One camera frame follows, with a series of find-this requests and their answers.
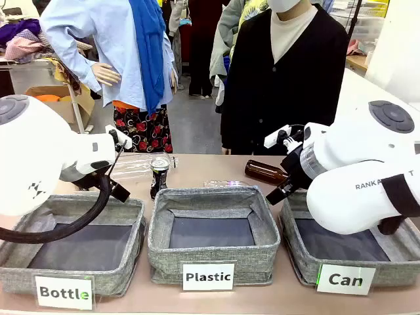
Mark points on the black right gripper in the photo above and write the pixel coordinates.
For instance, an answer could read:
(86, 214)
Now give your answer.
(297, 170)

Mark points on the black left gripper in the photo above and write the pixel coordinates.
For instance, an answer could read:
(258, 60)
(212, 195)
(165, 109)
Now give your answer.
(96, 184)

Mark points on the brown glass bottle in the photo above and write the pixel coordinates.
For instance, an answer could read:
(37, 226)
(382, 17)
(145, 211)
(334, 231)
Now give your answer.
(265, 173)

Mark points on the clear plastic bottle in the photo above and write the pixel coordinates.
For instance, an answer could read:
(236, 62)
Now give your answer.
(138, 165)

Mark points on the black drink can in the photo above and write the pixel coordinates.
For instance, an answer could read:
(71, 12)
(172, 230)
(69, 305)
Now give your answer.
(159, 178)

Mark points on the small clear plastic wrapper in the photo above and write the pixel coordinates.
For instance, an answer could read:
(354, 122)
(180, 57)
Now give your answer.
(226, 183)

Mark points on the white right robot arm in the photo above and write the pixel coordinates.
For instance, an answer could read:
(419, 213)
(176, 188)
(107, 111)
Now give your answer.
(354, 151)

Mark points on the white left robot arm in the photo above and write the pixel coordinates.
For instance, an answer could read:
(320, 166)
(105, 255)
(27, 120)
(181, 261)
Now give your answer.
(39, 154)

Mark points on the grey fabric basket labelled Can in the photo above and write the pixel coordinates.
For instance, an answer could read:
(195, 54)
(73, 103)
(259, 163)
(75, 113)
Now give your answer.
(302, 259)

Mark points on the grey fabric basket labelled Plastic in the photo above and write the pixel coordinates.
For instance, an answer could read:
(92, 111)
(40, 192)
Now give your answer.
(213, 256)

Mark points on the white Can label sign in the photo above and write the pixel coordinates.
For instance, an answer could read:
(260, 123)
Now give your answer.
(346, 280)

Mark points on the grey fabric basket labelled Bottle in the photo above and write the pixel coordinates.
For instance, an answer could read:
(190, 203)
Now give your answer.
(19, 272)

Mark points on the black red floral skirt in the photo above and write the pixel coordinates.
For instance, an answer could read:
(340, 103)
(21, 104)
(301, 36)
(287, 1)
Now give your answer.
(144, 131)

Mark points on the brown cardboard box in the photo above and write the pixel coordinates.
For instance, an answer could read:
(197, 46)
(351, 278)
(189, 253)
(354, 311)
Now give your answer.
(70, 108)

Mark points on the person in black cardigan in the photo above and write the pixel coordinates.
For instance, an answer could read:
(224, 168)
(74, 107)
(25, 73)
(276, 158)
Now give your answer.
(282, 95)

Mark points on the white Plastic label sign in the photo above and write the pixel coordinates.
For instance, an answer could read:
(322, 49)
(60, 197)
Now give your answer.
(208, 277)

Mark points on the white Bottle label sign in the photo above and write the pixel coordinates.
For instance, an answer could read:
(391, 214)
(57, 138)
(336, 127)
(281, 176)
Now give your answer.
(64, 292)

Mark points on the orange cloth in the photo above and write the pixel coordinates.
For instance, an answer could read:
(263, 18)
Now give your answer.
(47, 97)

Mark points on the white side table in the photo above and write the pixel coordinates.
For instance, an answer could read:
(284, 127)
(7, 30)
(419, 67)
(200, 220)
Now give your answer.
(357, 88)

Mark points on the mannequin in light blue shirt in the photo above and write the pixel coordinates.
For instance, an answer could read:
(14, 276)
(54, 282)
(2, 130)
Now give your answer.
(108, 49)

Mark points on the blue scarf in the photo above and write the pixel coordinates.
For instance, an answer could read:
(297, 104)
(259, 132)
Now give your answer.
(149, 49)

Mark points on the grey hanging garment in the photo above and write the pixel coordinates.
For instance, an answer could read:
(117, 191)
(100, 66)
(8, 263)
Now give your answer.
(220, 49)

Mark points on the background person in dark clothes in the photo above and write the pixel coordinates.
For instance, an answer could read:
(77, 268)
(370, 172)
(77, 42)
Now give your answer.
(201, 49)

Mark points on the pile of purple pink clothes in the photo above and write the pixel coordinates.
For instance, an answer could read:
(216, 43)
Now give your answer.
(23, 39)

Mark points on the yellow floral garment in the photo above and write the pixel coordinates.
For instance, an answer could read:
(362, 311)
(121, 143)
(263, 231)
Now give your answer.
(247, 13)

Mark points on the white face mask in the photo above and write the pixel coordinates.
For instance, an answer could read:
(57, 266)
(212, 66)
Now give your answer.
(285, 5)

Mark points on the black stand pole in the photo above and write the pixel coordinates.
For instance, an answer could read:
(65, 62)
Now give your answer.
(355, 18)

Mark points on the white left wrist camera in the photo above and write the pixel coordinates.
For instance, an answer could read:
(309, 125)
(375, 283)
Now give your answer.
(122, 139)

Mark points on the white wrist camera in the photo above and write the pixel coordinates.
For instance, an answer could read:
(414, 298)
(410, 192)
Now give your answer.
(274, 138)
(122, 139)

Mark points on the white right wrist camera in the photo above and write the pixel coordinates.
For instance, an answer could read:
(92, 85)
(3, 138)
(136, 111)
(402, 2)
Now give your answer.
(274, 138)

